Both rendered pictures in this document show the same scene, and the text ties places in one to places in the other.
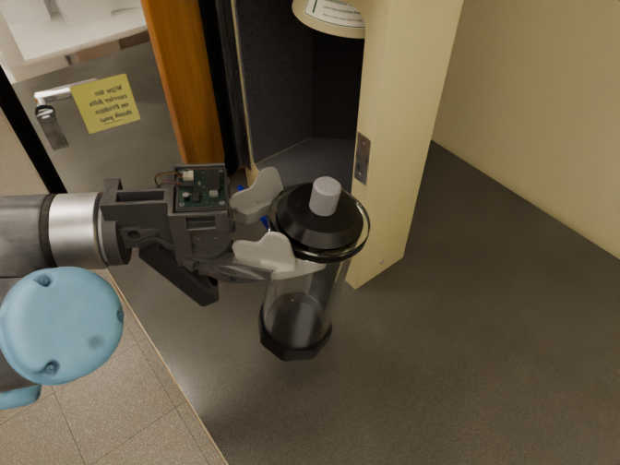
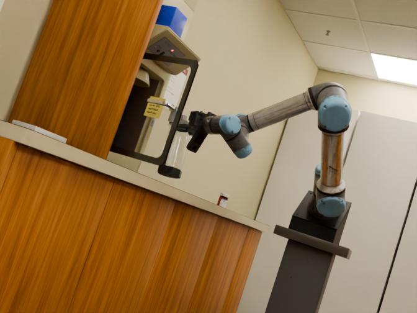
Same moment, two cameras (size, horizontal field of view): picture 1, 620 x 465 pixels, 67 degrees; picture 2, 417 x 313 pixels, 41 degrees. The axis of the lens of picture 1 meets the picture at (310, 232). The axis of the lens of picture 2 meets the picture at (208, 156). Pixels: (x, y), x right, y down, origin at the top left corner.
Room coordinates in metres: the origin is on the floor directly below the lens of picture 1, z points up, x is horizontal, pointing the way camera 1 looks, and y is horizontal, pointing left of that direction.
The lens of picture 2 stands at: (1.25, 2.21, 0.88)
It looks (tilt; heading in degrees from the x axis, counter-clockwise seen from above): 6 degrees up; 244
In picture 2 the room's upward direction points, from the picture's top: 19 degrees clockwise
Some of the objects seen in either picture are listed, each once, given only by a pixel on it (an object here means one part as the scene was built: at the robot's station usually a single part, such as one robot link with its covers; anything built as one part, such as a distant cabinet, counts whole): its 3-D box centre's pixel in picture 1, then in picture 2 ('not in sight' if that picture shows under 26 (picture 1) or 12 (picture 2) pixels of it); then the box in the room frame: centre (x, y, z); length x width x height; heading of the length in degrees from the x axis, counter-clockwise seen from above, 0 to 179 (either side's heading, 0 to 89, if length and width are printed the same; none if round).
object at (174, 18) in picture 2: not in sight; (168, 21); (0.60, 0.13, 1.56); 0.10 x 0.10 x 0.09; 38
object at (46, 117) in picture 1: (52, 129); not in sight; (0.53, 0.35, 1.18); 0.02 x 0.02 x 0.06; 29
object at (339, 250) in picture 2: not in sight; (314, 242); (-0.36, 0.20, 0.92); 0.32 x 0.32 x 0.04; 45
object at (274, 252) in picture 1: (279, 252); not in sight; (0.29, 0.03, 1.22); 0.09 x 0.03 x 0.06; 75
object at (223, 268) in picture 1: (232, 258); not in sight; (0.29, 0.08, 1.20); 0.09 x 0.05 x 0.02; 75
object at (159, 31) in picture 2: not in sight; (170, 52); (0.53, 0.07, 1.46); 0.32 x 0.11 x 0.10; 38
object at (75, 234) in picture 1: (89, 228); (212, 125); (0.31, 0.22, 1.23); 0.08 x 0.05 x 0.08; 9
